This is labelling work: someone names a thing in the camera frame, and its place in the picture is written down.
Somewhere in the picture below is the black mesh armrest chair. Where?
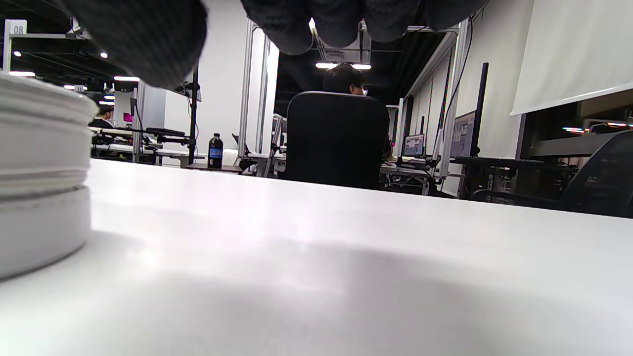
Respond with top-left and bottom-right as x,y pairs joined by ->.
472,130 -> 633,218

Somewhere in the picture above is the white hanging screen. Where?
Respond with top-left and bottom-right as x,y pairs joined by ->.
511,0 -> 633,116

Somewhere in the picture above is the small computer monitor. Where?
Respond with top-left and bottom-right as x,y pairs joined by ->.
405,133 -> 426,158

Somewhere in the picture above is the black pole stand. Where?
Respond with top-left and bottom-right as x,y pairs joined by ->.
146,64 -> 202,166

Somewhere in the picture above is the person's right hand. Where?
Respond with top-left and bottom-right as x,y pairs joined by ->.
59,0 -> 490,89

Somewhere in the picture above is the white cartoon print pencil case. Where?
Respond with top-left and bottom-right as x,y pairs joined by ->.
0,73 -> 98,280

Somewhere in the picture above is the brown side table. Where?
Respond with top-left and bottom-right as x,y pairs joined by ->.
185,163 -> 243,174

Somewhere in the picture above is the large computer monitor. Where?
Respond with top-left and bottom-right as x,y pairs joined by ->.
451,111 -> 478,158

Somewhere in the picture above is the dark bottle blue label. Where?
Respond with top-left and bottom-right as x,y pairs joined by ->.
208,133 -> 224,170

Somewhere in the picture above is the black high-back office chair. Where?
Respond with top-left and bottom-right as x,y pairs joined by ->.
286,91 -> 390,190

